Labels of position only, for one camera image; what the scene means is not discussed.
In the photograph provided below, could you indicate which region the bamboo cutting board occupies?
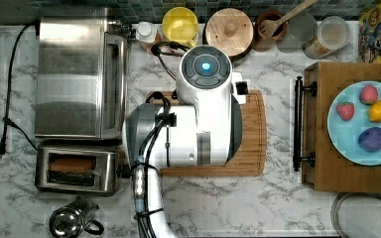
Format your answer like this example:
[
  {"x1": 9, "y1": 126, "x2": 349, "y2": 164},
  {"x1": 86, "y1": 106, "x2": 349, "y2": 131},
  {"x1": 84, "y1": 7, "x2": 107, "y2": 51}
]
[{"x1": 161, "y1": 90, "x2": 267, "y2": 177}]

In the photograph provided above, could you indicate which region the wooden spoon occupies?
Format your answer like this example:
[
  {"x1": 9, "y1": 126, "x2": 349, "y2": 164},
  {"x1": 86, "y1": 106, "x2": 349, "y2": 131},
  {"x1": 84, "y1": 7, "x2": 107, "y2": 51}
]
[{"x1": 258, "y1": 0, "x2": 318, "y2": 37}]

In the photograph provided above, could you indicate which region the red strawberry left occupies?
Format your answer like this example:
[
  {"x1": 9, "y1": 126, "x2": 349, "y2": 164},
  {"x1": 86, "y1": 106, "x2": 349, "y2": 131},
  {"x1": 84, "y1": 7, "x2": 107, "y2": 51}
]
[{"x1": 336, "y1": 102, "x2": 355, "y2": 121}]

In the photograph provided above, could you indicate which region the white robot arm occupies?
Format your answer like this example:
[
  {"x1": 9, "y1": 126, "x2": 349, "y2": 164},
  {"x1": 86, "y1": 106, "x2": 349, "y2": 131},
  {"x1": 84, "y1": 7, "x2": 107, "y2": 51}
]
[{"x1": 122, "y1": 46, "x2": 245, "y2": 238}]

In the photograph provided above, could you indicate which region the metal bowl rim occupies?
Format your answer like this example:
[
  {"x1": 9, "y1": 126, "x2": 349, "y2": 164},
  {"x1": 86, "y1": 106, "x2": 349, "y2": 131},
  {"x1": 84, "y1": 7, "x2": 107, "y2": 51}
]
[{"x1": 330, "y1": 193, "x2": 381, "y2": 238}]

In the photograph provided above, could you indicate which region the red strawberry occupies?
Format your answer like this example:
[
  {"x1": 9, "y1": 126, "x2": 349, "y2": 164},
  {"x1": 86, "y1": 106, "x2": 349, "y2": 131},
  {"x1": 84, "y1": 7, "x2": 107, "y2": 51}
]
[
  {"x1": 359, "y1": 85, "x2": 379, "y2": 105},
  {"x1": 336, "y1": 102, "x2": 355, "y2": 121}
]

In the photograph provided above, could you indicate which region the clear glass jar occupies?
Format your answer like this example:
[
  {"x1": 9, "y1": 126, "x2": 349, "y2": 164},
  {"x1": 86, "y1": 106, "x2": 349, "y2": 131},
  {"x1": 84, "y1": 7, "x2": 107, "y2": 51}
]
[{"x1": 303, "y1": 16, "x2": 350, "y2": 60}]

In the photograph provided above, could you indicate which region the yellow lemon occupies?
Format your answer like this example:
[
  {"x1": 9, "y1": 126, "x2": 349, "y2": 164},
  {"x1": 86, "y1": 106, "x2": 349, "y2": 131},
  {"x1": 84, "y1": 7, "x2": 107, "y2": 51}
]
[{"x1": 368, "y1": 100, "x2": 381, "y2": 122}]

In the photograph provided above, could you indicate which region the stainless steel slot toaster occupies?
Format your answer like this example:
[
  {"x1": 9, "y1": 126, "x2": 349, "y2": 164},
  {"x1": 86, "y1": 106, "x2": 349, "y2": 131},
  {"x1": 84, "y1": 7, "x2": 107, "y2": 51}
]
[{"x1": 35, "y1": 141, "x2": 127, "y2": 196}]

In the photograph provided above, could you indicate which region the black power cable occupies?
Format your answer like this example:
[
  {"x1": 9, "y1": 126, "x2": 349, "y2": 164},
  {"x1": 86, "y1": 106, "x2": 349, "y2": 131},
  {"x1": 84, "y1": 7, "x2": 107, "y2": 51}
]
[{"x1": 0, "y1": 21, "x2": 40, "y2": 162}]

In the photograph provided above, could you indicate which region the round wooden lid container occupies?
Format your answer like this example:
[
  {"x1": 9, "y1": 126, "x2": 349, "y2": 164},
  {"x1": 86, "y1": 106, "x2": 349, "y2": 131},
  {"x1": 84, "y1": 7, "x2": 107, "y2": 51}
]
[{"x1": 202, "y1": 8, "x2": 254, "y2": 61}]

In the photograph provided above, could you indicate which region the wooden utensil holder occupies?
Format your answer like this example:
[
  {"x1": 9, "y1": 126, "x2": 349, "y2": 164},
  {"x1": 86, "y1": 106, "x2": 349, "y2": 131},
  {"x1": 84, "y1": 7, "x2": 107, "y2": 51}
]
[{"x1": 253, "y1": 10, "x2": 288, "y2": 54}]

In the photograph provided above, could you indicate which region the light blue plate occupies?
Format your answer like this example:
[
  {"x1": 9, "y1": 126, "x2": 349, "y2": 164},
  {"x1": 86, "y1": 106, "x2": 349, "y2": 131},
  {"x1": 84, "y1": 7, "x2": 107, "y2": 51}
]
[{"x1": 327, "y1": 81, "x2": 381, "y2": 166}]

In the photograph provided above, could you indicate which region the purple plum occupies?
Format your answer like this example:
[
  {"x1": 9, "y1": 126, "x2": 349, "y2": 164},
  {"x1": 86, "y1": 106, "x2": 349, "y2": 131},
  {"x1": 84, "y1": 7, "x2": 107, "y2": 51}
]
[{"x1": 357, "y1": 127, "x2": 381, "y2": 151}]

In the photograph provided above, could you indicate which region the wooden tray with black handle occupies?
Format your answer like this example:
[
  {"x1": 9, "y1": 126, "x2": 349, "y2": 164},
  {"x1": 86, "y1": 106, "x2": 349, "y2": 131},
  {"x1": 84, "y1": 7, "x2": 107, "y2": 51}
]
[{"x1": 293, "y1": 61, "x2": 381, "y2": 192}]

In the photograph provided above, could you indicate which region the red strawberry top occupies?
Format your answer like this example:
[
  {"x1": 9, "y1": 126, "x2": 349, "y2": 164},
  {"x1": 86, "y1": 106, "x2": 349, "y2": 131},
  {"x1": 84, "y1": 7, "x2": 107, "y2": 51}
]
[{"x1": 359, "y1": 85, "x2": 379, "y2": 105}]

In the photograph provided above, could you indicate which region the frosted glass lid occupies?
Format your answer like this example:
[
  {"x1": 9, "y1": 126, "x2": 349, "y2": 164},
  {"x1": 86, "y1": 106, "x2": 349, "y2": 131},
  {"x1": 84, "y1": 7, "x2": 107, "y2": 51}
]
[{"x1": 276, "y1": 13, "x2": 318, "y2": 53}]

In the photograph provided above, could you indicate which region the stainless steel toaster oven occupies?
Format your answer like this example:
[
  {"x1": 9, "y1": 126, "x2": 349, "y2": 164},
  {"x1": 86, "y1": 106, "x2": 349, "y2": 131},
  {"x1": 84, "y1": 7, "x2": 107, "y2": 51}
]
[{"x1": 35, "y1": 17, "x2": 130, "y2": 140}]

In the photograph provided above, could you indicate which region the toast slice in toaster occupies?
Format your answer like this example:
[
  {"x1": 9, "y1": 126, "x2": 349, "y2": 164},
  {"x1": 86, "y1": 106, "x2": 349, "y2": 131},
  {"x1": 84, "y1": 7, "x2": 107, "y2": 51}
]
[{"x1": 49, "y1": 158, "x2": 96, "y2": 173}]

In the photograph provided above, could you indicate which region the yellow cup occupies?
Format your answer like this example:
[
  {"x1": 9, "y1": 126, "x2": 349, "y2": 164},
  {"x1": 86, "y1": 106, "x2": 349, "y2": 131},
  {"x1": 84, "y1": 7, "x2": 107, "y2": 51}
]
[{"x1": 162, "y1": 7, "x2": 198, "y2": 48}]

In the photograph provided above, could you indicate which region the white bottle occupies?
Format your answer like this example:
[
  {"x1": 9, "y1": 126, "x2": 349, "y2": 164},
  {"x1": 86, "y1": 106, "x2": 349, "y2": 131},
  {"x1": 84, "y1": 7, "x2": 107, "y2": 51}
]
[{"x1": 136, "y1": 21, "x2": 157, "y2": 44}]

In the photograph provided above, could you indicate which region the shiny metal pitcher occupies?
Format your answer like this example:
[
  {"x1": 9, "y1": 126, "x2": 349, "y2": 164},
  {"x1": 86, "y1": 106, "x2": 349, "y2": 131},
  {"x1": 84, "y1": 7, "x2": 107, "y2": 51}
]
[{"x1": 49, "y1": 196, "x2": 104, "y2": 238}]

